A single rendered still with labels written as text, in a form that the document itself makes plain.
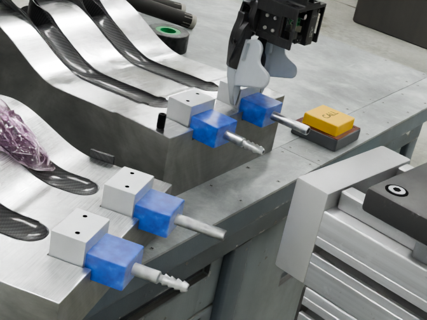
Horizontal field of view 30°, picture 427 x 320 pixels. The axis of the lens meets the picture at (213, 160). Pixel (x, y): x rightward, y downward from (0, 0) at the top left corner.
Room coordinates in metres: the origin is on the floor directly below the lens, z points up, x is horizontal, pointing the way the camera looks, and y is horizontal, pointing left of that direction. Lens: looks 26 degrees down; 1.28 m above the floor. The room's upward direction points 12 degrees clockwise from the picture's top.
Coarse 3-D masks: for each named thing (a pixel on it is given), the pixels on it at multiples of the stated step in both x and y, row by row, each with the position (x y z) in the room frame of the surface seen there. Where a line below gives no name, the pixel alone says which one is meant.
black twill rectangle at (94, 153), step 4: (92, 152) 0.82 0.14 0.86; (96, 152) 0.82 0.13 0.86; (100, 152) 0.82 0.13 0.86; (104, 152) 0.82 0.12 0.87; (92, 156) 0.82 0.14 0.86; (96, 156) 0.82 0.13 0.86; (100, 156) 0.82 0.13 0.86; (104, 156) 0.82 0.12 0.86; (108, 156) 0.82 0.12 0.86; (112, 156) 0.82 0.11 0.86; (100, 160) 0.82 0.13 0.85; (104, 160) 0.82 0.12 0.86; (108, 160) 0.82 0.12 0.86; (112, 160) 0.82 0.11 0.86
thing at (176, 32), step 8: (152, 24) 1.44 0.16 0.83; (160, 24) 1.45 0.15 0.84; (168, 24) 1.46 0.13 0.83; (160, 32) 1.40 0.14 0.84; (168, 32) 1.44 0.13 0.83; (176, 32) 1.42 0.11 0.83; (184, 32) 1.43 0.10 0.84; (168, 40) 1.39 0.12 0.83; (176, 40) 1.39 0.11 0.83; (184, 40) 1.41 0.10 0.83; (176, 48) 1.39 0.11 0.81; (184, 48) 1.41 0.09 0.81
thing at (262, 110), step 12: (228, 96) 0.99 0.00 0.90; (240, 96) 0.98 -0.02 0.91; (252, 96) 0.99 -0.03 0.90; (264, 96) 1.00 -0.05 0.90; (240, 108) 0.98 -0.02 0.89; (252, 108) 0.97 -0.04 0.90; (264, 108) 0.96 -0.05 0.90; (276, 108) 0.98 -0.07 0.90; (252, 120) 0.97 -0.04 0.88; (264, 120) 0.96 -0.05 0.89; (276, 120) 0.97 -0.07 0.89; (288, 120) 0.96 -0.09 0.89; (300, 132) 0.95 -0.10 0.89
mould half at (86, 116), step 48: (48, 0) 1.14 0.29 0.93; (0, 48) 1.00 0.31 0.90; (48, 48) 1.01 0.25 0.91; (96, 48) 1.07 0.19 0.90; (144, 48) 1.14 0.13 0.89; (48, 96) 0.95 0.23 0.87; (96, 96) 0.93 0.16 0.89; (96, 144) 0.90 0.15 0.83; (144, 144) 0.86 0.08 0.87; (192, 144) 0.88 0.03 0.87
